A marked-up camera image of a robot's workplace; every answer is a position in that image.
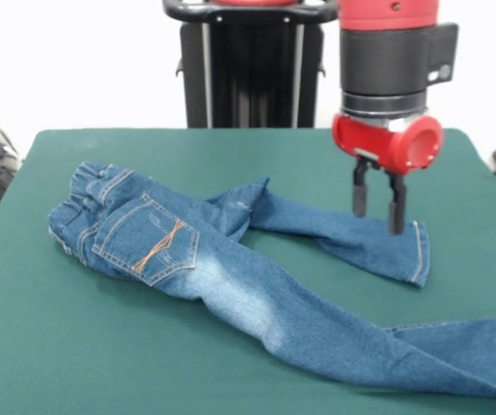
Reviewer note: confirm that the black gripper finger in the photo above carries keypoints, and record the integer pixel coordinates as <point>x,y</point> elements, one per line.
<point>397,212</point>
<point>360,194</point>

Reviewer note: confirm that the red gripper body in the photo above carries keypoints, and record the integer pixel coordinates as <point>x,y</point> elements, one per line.
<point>386,142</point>

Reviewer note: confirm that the blue denim jeans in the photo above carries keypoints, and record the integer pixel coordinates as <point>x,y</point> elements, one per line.
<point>239,281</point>

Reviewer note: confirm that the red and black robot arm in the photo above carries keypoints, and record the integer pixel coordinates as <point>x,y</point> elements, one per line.
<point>386,56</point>

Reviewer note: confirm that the dark green table cloth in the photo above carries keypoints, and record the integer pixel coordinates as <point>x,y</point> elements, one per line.
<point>144,367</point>

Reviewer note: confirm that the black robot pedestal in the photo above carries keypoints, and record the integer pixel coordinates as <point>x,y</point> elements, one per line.
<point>252,65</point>

